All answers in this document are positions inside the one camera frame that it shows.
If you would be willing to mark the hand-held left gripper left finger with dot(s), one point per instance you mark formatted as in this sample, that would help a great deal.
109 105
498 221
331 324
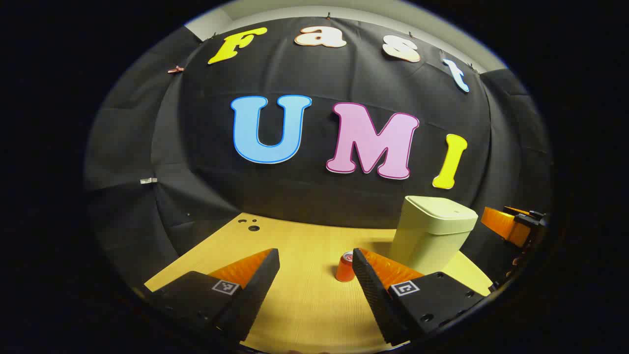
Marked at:
258 290

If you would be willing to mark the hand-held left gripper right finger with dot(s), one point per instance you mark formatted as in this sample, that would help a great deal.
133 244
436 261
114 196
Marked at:
371 295

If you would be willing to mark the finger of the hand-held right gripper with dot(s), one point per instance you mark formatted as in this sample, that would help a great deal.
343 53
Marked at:
496 221

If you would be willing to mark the orange pop can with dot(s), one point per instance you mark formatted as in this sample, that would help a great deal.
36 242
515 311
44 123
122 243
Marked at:
344 271

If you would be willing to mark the green desktop garbage bin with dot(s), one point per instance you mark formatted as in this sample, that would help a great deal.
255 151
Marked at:
432 236

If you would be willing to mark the wooden desktop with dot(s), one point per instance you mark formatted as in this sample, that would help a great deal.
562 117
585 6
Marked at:
309 295

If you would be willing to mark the black backdrop cloth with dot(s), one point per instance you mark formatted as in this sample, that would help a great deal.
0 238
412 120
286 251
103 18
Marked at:
206 162

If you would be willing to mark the copper cloth clip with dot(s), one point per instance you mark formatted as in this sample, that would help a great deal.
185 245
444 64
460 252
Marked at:
175 70

